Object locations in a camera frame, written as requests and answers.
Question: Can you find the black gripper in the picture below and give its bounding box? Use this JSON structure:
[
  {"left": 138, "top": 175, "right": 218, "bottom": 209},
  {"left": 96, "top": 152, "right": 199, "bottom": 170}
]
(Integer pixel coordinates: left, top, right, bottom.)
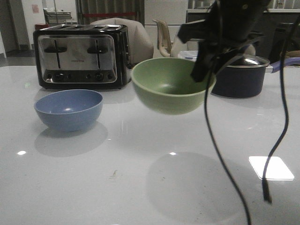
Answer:
[{"left": 178, "top": 20, "right": 264, "bottom": 83}]

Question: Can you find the green bowl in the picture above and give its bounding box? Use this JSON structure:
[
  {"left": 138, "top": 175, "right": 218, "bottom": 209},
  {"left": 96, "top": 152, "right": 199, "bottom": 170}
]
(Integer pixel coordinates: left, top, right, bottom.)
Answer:
[{"left": 131, "top": 58, "right": 216, "bottom": 115}]

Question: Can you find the blue bowl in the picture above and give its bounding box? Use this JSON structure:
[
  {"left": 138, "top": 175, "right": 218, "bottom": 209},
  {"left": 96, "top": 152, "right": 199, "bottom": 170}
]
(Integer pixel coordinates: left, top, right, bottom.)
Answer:
[{"left": 34, "top": 89, "right": 103, "bottom": 132}]

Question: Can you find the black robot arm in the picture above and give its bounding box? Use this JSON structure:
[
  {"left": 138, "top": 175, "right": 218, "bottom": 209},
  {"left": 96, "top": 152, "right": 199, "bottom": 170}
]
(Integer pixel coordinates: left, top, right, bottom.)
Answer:
[{"left": 178, "top": 0, "right": 270, "bottom": 82}]

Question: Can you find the clear plastic storage container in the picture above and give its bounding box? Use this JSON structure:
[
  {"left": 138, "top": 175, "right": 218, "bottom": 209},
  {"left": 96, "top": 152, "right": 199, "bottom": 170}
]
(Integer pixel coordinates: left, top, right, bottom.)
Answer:
[{"left": 177, "top": 51, "right": 198, "bottom": 62}]

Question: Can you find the right beige armchair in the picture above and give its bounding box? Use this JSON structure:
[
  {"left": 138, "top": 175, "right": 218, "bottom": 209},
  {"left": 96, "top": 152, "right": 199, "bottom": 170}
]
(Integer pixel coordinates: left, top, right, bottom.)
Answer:
[{"left": 171, "top": 35, "right": 256, "bottom": 57}]

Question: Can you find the beige armchair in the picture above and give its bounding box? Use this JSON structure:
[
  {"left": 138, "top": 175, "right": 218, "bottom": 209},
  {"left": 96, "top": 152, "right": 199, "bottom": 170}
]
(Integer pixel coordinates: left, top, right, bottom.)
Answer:
[
  {"left": 91, "top": 18, "right": 154, "bottom": 66},
  {"left": 171, "top": 35, "right": 256, "bottom": 57}
]

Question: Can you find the glass pot lid blue knob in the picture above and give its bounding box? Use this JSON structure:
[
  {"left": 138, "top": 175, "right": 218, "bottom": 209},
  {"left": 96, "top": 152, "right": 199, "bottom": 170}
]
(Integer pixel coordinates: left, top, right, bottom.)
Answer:
[{"left": 228, "top": 54, "right": 270, "bottom": 68}]

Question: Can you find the dark blue saucepan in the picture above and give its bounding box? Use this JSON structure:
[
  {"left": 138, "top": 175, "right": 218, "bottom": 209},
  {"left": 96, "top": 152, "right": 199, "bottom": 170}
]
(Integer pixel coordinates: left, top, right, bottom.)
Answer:
[{"left": 210, "top": 57, "right": 300, "bottom": 98}]

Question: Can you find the cream wooden chair back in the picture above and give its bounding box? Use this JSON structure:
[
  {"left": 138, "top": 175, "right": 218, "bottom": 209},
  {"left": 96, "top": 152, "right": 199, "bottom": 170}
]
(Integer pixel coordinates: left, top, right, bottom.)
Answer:
[{"left": 152, "top": 19, "right": 172, "bottom": 57}]

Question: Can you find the white refrigerator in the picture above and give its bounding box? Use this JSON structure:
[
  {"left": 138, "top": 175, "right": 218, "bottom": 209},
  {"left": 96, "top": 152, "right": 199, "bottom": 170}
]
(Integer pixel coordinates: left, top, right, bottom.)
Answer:
[{"left": 144, "top": 0, "right": 188, "bottom": 48}]

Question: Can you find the left beige armchair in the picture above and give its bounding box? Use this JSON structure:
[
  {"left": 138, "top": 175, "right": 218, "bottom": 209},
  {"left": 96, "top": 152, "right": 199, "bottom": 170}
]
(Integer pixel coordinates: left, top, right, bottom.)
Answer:
[{"left": 91, "top": 18, "right": 154, "bottom": 66}]

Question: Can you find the black and chrome toaster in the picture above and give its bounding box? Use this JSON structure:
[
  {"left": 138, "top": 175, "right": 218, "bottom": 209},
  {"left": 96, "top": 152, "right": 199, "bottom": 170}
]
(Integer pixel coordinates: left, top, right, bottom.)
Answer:
[{"left": 33, "top": 24, "right": 131, "bottom": 90}]

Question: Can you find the metal cart in hallway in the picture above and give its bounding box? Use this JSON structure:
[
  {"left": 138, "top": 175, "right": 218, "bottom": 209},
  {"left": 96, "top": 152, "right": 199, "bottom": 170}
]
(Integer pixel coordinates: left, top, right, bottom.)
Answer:
[{"left": 44, "top": 8, "right": 72, "bottom": 24}]

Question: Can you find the red trash bin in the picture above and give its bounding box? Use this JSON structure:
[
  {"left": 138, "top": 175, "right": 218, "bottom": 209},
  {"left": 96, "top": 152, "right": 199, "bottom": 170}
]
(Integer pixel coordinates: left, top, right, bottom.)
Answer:
[{"left": 35, "top": 23, "right": 48, "bottom": 30}]

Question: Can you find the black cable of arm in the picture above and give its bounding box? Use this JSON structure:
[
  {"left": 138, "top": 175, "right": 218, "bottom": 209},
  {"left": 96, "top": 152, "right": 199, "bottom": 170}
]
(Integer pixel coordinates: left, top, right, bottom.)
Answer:
[{"left": 203, "top": 0, "right": 252, "bottom": 225}]

